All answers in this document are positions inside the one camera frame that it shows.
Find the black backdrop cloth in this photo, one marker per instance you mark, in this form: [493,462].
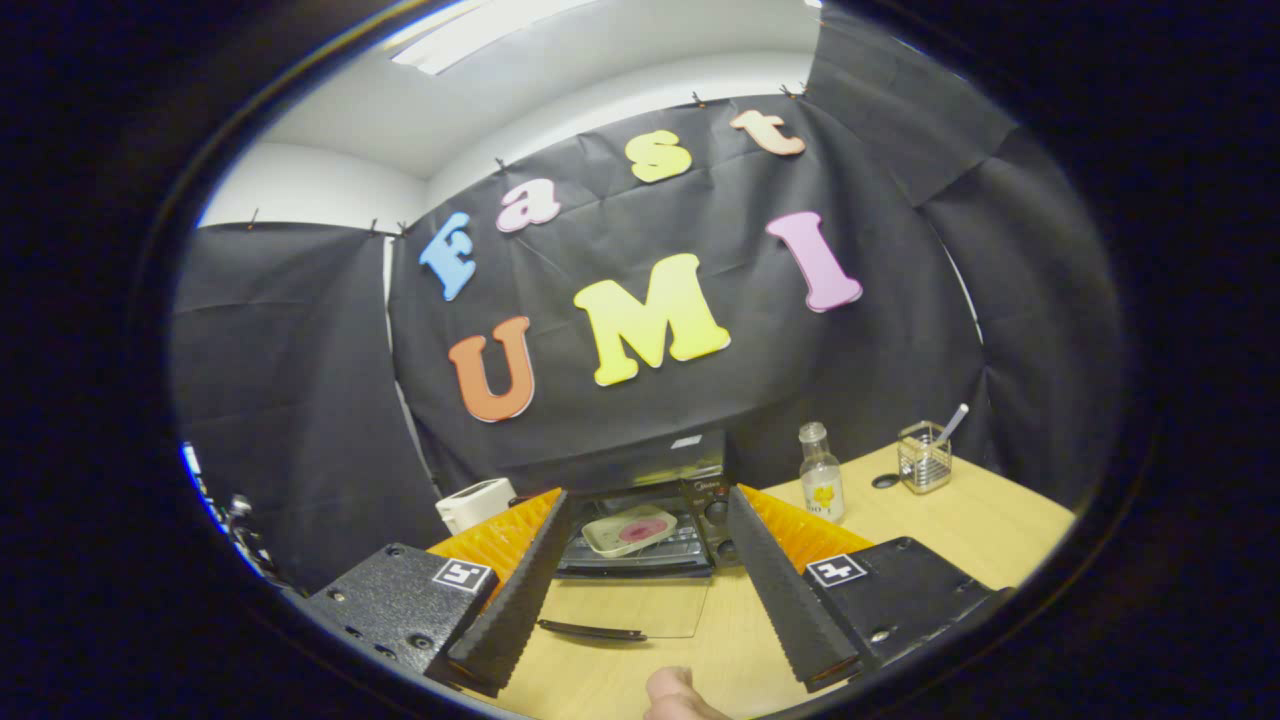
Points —
[650,420]

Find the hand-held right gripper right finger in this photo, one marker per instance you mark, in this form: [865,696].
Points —
[785,600]

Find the white rectangular plate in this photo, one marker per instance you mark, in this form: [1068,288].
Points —
[600,538]

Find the black electric oven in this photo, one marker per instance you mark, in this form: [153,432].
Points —
[640,460]

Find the pink ham slice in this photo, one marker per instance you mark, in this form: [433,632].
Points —
[642,530]

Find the white printed board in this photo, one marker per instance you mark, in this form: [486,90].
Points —
[190,465]

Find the white toaster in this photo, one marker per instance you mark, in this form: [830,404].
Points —
[475,505]

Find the black round cap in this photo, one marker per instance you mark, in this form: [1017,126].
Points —
[885,481]

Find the large ceiling light panel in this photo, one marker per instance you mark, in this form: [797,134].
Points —
[480,30]

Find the white plastic utensil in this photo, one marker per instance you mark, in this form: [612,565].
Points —
[952,422]

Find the metal oven rack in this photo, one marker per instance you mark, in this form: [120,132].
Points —
[690,550]

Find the clear glass bottle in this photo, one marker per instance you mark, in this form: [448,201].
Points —
[822,490]

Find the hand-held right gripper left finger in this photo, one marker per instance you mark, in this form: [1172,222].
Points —
[510,610]

